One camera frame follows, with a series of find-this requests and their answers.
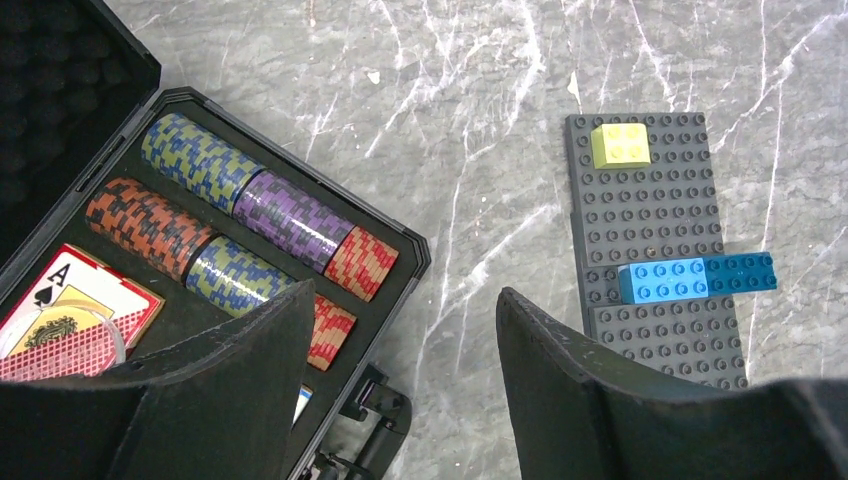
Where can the lower grey lego baseplate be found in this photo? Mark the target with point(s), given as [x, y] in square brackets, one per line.
[697, 340]

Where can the green blue chip stack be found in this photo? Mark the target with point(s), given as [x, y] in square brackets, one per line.
[198, 160]
[233, 278]

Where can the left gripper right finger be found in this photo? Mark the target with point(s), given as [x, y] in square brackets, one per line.
[581, 411]

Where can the dark blue lego brick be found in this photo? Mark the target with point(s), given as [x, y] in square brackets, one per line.
[740, 273]

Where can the red playing card deck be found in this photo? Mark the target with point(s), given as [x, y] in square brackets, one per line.
[74, 277]

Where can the clear round plastic disc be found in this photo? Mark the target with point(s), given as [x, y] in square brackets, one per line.
[62, 341]

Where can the grey lego baseplate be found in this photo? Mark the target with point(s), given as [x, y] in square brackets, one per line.
[697, 340]
[664, 211]

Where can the lime green lego brick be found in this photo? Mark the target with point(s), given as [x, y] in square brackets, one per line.
[619, 146]

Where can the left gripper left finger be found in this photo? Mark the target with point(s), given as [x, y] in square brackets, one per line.
[217, 405]

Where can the red tan chip stack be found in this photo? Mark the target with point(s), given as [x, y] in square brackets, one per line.
[361, 263]
[331, 328]

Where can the purple chip stack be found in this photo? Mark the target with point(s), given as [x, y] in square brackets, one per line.
[291, 219]

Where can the orange black chip stack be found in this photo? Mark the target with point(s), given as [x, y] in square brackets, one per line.
[148, 225]

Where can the upper grey lego baseplate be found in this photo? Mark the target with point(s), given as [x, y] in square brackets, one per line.
[664, 211]

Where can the light blue lego brick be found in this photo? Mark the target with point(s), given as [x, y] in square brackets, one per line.
[663, 281]

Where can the black poker chip case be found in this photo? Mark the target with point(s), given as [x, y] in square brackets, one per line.
[180, 297]

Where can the blue texas holdem card box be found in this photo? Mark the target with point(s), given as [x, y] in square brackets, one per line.
[304, 397]

